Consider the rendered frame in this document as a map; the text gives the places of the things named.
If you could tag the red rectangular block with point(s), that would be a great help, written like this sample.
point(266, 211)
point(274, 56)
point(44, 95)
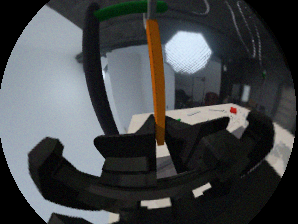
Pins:
point(233, 110)

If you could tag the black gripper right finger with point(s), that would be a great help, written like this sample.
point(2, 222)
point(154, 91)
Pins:
point(182, 138)

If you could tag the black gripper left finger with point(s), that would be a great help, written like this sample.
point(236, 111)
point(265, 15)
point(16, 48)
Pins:
point(141, 143)

